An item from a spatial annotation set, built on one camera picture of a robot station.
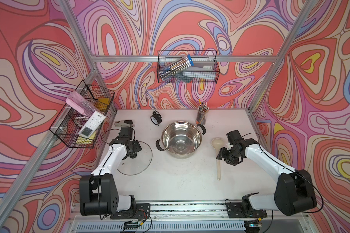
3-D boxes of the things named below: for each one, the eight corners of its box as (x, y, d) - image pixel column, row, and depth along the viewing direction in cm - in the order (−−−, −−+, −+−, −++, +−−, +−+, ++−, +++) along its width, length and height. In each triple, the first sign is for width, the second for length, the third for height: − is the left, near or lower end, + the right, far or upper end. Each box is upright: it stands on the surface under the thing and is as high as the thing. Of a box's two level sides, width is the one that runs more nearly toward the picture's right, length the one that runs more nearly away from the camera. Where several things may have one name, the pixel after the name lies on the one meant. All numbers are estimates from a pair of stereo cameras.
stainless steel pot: (156, 155, 96) (153, 145, 86) (172, 126, 112) (172, 115, 102) (191, 169, 90) (193, 161, 80) (203, 137, 106) (206, 126, 96)
